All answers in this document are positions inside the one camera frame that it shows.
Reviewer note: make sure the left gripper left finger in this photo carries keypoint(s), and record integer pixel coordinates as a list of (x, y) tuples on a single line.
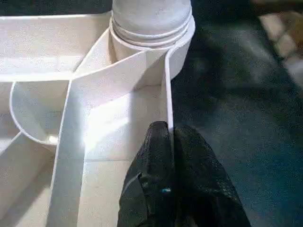
[(151, 184)]

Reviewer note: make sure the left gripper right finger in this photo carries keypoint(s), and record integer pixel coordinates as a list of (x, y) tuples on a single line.
[(203, 189)]

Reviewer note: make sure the white plastic table top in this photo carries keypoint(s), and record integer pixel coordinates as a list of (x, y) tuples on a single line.
[(106, 82)]

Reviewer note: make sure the white plastic table leg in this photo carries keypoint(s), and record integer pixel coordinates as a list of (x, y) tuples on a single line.
[(151, 14)]

